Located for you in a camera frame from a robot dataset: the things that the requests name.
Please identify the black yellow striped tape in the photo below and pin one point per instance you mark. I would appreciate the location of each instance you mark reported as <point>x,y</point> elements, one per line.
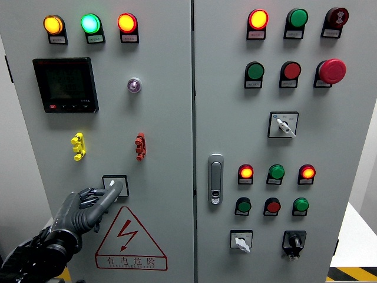
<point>353,274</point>
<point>65,274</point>

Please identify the red warning triangle sticker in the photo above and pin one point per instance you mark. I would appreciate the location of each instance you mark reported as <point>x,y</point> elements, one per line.
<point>129,261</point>

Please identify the pale grey door with display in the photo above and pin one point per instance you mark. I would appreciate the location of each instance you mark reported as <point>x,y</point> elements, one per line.
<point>165,132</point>

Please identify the black display meter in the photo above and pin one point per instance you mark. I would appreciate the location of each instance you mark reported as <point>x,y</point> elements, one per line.
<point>65,85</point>

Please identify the small white lamp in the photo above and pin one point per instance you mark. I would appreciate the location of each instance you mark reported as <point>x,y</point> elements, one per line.
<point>134,85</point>

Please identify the silver door lock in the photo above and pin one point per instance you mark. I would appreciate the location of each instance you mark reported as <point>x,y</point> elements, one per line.
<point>215,179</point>

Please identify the black door hinge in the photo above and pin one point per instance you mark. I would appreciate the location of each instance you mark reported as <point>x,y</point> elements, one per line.
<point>8,69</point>
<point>336,247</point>

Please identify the small black label plate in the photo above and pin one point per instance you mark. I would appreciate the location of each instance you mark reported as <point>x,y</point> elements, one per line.
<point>245,181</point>
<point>273,182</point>
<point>253,84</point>
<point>304,182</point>
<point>256,35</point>
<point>270,213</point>
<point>129,38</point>
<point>331,33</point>
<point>288,84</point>
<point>57,39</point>
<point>299,213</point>
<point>241,213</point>
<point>321,83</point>
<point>95,39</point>
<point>293,34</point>

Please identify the small green push button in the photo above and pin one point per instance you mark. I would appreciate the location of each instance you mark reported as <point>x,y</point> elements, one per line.
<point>244,205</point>

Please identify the small red indicator lamp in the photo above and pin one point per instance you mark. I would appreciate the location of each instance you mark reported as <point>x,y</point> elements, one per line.
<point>246,172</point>
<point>307,172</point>

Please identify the large yellow indicator lamp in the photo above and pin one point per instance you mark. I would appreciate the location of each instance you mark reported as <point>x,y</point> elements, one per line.
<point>53,25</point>

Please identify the bright green indicator lamp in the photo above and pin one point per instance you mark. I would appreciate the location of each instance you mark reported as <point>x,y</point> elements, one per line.
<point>90,23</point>

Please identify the small red push button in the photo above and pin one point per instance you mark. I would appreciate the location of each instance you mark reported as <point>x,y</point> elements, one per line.
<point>273,206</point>

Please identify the large red indicator lamp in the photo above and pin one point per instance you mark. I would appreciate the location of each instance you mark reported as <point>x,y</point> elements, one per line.
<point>127,23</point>
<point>258,19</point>

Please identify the small green indicator lamp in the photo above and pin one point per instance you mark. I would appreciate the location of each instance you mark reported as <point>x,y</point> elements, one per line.
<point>277,171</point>

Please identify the small raised green button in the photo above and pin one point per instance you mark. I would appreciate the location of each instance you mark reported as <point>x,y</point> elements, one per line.
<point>301,204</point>

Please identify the large green push button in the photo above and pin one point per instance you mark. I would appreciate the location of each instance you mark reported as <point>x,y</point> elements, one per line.
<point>255,70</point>

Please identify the pale grey door with lock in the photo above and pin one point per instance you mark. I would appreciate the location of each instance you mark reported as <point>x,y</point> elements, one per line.
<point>324,141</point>

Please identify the large red push button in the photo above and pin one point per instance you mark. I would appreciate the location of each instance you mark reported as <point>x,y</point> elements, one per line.
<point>291,70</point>

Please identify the large red stop button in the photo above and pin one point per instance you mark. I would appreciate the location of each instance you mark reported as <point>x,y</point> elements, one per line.
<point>332,71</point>

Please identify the large dark green indicator lamp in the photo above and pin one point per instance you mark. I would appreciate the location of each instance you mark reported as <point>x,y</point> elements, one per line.
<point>298,18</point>

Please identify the dark red buzzer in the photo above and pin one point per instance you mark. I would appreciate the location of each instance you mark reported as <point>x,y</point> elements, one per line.
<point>338,16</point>

